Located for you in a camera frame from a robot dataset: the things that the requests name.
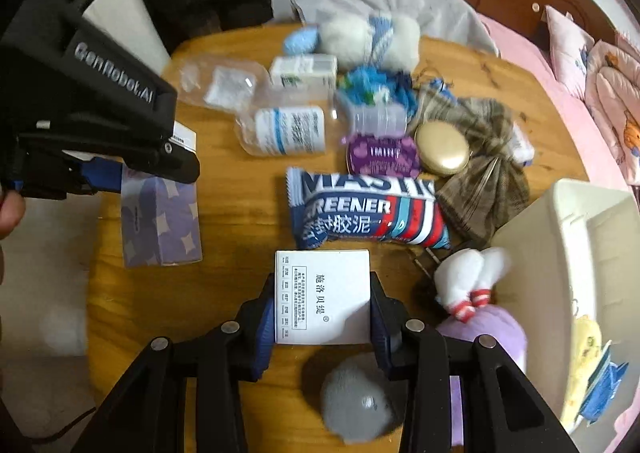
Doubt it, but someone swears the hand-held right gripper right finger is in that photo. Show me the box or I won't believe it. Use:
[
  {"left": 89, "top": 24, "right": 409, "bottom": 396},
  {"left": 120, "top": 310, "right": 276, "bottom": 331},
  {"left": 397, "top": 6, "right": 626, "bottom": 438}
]
[{"left": 369, "top": 272, "right": 576, "bottom": 453}]

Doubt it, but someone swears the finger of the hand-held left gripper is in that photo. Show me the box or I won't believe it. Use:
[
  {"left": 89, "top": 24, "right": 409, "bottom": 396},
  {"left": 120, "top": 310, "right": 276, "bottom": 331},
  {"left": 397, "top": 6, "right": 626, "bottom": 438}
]
[
  {"left": 20, "top": 132, "right": 202, "bottom": 185},
  {"left": 12, "top": 153, "right": 125, "bottom": 200}
]

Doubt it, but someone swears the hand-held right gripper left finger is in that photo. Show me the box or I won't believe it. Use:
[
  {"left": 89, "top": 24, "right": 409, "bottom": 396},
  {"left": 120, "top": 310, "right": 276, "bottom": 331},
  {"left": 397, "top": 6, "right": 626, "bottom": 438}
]
[{"left": 70, "top": 273, "right": 278, "bottom": 453}]

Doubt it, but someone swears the pink small packet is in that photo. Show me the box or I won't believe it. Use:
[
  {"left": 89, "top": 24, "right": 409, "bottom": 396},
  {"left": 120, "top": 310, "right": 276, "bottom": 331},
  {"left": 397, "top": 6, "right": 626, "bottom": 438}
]
[{"left": 121, "top": 122, "right": 203, "bottom": 268}]

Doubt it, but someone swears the white medicine box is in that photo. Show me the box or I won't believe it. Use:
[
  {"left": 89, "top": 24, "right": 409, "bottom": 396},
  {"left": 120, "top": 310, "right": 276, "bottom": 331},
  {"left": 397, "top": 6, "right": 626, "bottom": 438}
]
[{"left": 274, "top": 249, "right": 372, "bottom": 346}]

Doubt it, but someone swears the white plastic bin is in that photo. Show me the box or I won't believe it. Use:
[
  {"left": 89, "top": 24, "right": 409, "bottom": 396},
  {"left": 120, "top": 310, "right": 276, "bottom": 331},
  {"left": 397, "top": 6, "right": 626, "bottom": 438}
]
[{"left": 492, "top": 178, "right": 640, "bottom": 439}]

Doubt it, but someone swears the blue floral drawstring pouch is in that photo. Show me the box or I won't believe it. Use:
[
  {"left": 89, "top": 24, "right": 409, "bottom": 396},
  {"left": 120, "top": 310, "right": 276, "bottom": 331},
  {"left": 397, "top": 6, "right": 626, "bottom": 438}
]
[{"left": 336, "top": 66, "right": 418, "bottom": 119}]

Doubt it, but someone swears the person's left hand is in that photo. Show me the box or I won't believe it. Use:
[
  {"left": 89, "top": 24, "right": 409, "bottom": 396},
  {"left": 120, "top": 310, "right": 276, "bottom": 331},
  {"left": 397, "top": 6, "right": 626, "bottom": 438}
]
[{"left": 0, "top": 186, "right": 27, "bottom": 241}]

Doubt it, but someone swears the grey plush ball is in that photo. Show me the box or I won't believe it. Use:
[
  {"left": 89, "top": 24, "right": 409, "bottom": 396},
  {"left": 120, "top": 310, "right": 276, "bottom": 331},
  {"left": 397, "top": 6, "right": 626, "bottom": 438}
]
[{"left": 320, "top": 353, "right": 408, "bottom": 444}]

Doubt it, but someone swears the clear plastic bag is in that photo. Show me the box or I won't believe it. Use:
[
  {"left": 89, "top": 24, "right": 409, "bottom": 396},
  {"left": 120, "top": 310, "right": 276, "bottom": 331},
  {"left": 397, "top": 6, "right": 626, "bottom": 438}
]
[{"left": 172, "top": 53, "right": 271, "bottom": 109}]

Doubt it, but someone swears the purple plush toy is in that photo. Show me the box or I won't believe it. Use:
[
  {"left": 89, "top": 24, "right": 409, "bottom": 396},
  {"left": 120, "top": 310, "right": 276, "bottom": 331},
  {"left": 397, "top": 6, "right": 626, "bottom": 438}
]
[{"left": 432, "top": 247, "right": 528, "bottom": 449}]

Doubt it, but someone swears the white medicine bottle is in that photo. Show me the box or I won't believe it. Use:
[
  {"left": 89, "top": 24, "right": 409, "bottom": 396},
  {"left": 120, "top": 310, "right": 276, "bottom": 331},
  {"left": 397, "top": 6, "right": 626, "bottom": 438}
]
[{"left": 255, "top": 106, "right": 327, "bottom": 155}]

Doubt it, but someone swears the blue red white striped packet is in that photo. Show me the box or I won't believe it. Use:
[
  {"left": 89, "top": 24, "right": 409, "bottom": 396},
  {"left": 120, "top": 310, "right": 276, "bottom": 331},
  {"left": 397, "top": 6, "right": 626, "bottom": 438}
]
[{"left": 285, "top": 167, "right": 452, "bottom": 250}]

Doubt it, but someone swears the white green box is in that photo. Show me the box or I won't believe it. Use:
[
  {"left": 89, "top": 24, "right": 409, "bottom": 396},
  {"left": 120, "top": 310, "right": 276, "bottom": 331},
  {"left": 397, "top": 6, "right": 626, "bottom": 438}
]
[{"left": 269, "top": 54, "right": 338, "bottom": 90}]

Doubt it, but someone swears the plaid fabric bow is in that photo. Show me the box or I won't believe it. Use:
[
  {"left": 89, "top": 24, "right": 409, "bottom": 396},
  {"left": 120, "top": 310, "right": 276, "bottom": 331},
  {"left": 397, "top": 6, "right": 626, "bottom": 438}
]
[{"left": 407, "top": 88, "right": 532, "bottom": 244}]

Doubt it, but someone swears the purple mint tin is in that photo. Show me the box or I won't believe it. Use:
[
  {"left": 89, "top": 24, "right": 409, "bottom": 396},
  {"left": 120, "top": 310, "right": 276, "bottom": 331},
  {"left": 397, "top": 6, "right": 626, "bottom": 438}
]
[{"left": 346, "top": 133, "right": 421, "bottom": 179}]

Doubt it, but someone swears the light blue knitted item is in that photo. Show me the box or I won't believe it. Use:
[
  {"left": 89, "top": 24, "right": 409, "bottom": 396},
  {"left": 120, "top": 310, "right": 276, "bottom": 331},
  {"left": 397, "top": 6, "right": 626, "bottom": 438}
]
[{"left": 282, "top": 26, "right": 321, "bottom": 56}]

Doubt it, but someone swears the gold round compact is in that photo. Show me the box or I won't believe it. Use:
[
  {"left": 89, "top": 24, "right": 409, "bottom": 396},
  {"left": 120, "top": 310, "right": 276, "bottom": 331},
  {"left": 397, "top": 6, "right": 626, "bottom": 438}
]
[{"left": 414, "top": 120, "right": 472, "bottom": 178}]

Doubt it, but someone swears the yellow plush item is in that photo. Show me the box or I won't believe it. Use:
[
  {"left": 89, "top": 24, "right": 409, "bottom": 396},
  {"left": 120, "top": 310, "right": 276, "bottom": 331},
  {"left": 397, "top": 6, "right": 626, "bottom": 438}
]
[{"left": 570, "top": 315, "right": 606, "bottom": 414}]

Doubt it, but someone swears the clear plastic pill box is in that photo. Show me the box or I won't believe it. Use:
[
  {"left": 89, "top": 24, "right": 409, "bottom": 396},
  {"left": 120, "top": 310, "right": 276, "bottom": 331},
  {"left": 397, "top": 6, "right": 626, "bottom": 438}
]
[{"left": 345, "top": 103, "right": 408, "bottom": 136}]

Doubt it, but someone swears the white fluffy plush toy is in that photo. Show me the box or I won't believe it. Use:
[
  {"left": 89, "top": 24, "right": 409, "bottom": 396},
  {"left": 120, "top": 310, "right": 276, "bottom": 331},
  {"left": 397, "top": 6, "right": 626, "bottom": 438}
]
[{"left": 317, "top": 13, "right": 422, "bottom": 71}]

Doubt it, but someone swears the blue plastic packet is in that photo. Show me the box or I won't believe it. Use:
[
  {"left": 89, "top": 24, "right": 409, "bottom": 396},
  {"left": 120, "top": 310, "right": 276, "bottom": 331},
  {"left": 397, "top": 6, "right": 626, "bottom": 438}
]
[{"left": 580, "top": 340, "right": 628, "bottom": 421}]

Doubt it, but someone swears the small purple white packet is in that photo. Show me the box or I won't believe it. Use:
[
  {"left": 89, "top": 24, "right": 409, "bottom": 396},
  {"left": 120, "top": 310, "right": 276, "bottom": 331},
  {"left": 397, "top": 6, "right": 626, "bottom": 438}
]
[{"left": 507, "top": 126, "right": 535, "bottom": 166}]

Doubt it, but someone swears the pink bed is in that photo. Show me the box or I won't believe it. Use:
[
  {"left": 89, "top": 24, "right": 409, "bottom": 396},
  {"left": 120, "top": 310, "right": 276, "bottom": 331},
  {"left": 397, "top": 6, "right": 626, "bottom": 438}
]
[{"left": 475, "top": 13, "right": 640, "bottom": 194}]

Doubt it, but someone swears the grey white cloth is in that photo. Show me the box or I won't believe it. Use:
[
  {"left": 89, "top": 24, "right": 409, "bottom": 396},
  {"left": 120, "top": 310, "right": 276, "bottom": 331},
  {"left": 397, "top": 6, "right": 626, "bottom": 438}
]
[{"left": 292, "top": 0, "right": 501, "bottom": 59}]

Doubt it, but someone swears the pink bear print quilt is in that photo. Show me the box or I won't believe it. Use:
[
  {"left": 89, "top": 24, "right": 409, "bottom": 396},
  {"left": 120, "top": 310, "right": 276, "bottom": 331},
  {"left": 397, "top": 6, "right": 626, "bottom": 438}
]
[{"left": 585, "top": 30, "right": 640, "bottom": 186}]

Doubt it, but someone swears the pink pillow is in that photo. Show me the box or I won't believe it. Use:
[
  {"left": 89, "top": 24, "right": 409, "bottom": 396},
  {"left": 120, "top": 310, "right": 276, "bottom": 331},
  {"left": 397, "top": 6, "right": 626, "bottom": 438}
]
[{"left": 545, "top": 6, "right": 596, "bottom": 99}]

